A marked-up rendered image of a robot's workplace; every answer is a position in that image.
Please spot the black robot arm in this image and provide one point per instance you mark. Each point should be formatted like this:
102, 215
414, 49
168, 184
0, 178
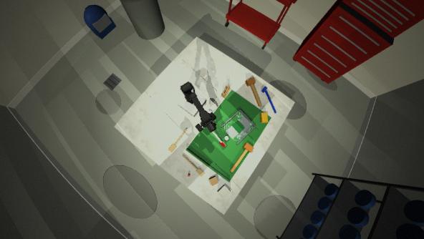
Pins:
191, 97

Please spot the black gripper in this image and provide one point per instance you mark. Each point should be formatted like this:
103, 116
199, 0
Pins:
199, 127

